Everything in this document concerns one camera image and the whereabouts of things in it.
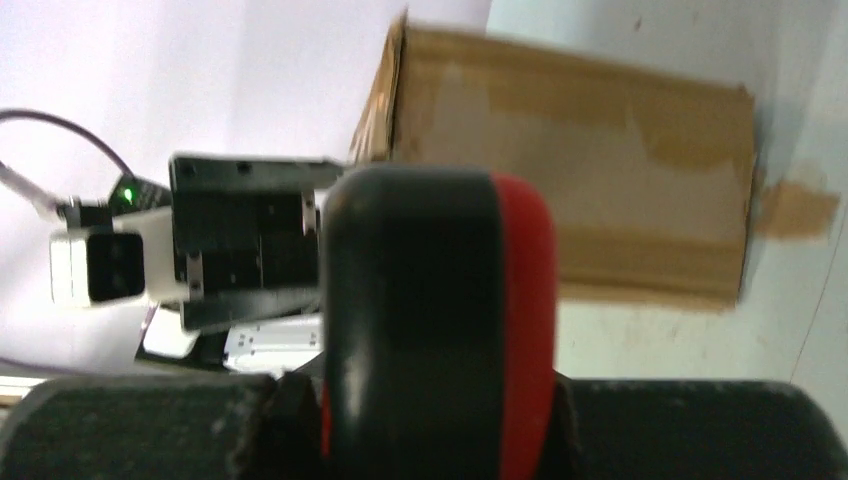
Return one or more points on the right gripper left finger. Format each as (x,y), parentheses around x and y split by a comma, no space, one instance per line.
(206,426)

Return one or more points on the red black utility knife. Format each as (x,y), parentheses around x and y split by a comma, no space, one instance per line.
(439,291)

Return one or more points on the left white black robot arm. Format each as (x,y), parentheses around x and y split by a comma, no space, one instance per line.
(273,345)

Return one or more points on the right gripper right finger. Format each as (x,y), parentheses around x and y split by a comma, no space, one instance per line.
(689,429)

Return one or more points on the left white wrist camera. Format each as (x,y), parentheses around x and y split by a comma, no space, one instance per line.
(130,260)

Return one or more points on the brown cardboard express box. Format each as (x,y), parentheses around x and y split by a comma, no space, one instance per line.
(650,178)

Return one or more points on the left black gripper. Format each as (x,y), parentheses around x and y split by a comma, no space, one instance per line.
(245,237)

